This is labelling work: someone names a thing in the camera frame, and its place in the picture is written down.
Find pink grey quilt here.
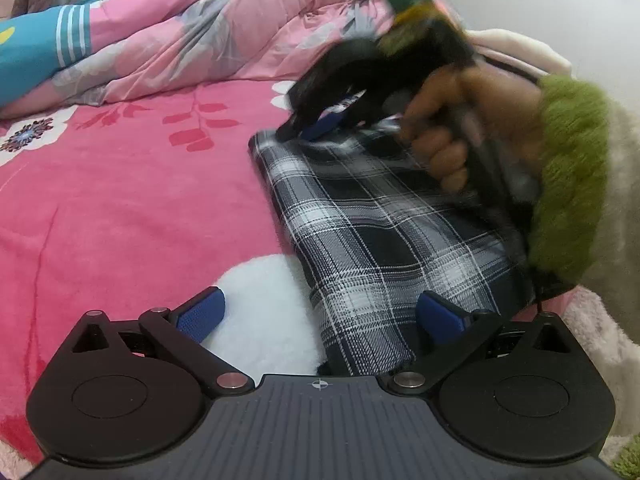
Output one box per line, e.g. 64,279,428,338
50,0,406,107

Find pink floral bed sheet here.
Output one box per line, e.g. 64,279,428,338
0,77,331,466

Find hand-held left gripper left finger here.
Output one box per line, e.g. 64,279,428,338
69,286,254,395

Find person's right hand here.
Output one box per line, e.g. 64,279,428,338
399,66,544,196

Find black white plaid pants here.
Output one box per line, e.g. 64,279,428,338
248,112,540,378

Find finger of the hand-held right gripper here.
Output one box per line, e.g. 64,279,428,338
300,109,362,142
275,107,321,143

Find blue pillow with white stripes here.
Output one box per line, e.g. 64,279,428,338
0,0,121,111

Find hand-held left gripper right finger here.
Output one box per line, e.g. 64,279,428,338
392,290,574,396

